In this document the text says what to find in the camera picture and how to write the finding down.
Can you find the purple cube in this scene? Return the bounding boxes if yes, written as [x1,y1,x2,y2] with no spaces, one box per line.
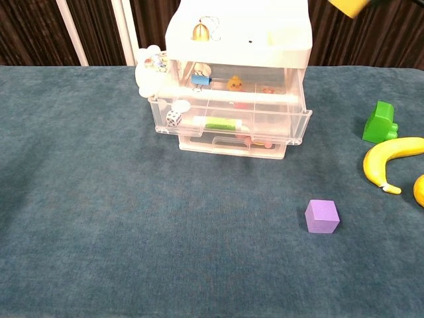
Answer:
[304,199,341,234]

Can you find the white dice black dots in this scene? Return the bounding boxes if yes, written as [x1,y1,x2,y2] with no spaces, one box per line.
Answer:
[165,110,183,127]

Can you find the yellow duck toy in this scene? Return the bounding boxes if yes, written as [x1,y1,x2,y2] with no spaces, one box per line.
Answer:
[227,75,245,92]

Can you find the white plastic drawer cabinet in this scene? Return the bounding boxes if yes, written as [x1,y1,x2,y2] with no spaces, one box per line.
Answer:
[164,0,314,160]

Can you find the pink toy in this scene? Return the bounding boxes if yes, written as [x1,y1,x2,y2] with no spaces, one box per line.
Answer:
[235,132,274,148]

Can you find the teal table mat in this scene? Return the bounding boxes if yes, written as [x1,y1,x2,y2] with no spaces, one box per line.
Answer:
[0,65,424,318]

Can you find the small gold bell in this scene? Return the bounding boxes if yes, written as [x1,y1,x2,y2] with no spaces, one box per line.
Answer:
[191,23,210,42]

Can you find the white round disc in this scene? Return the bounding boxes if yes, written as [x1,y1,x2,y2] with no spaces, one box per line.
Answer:
[170,100,191,115]

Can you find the white fishing game toy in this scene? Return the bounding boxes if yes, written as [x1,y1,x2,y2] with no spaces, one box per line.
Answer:
[134,45,172,99]

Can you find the clear plastic drawer with tube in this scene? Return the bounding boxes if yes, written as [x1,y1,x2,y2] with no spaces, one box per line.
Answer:
[148,61,313,146]

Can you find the clear drawer with pink toy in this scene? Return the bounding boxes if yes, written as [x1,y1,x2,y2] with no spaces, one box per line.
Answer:
[178,134,286,157]

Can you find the white metal frame post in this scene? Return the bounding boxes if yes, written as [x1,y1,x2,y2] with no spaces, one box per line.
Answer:
[55,0,89,66]
[111,0,139,66]

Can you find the yellow object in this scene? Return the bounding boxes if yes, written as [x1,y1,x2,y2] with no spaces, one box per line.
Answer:
[327,0,371,19]

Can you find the yellow banana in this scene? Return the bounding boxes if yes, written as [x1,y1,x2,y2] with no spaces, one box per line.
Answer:
[362,136,424,195]

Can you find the green toy brick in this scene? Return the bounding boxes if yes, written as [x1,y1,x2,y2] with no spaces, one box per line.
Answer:
[362,101,399,144]

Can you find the green and white tube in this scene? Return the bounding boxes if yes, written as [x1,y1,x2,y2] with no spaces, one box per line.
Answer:
[193,115,250,131]

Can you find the blue binder clip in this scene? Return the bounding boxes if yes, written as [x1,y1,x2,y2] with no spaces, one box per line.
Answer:
[191,74,213,92]

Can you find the yellow pear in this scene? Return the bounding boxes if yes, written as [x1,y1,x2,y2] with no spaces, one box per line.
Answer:
[413,174,424,209]

